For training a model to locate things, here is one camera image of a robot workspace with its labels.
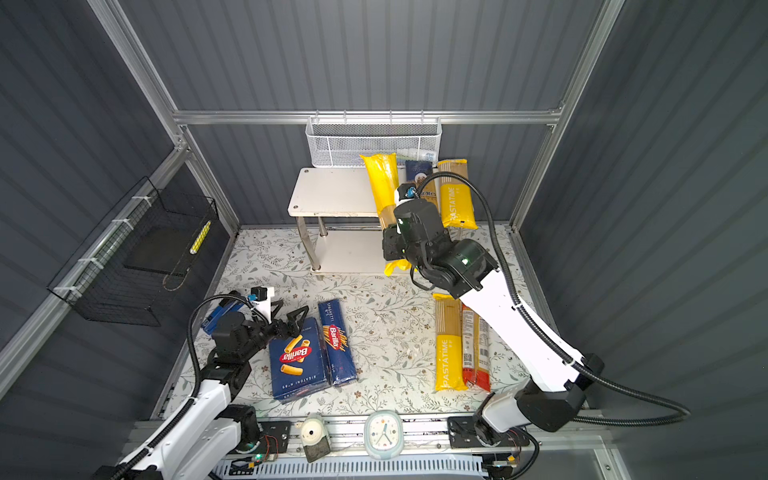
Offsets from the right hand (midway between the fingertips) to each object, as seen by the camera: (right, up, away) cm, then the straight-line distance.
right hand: (392, 232), depth 65 cm
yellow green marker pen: (-52, +1, +15) cm, 54 cm away
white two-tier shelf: (-23, +10, +63) cm, 68 cm away
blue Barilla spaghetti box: (-15, -34, +19) cm, 42 cm away
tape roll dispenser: (-18, -47, +3) cm, 50 cm away
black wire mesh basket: (-64, -8, +7) cm, 65 cm away
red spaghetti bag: (+24, -32, +19) cm, 45 cm away
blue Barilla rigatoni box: (-26, -34, +14) cm, 45 cm away
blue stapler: (-53, -21, +28) cm, 64 cm away
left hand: (-27, -19, +16) cm, 37 cm away
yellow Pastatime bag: (+16, -31, +21) cm, 41 cm away
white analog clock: (-2, -49, +7) cm, 49 cm away
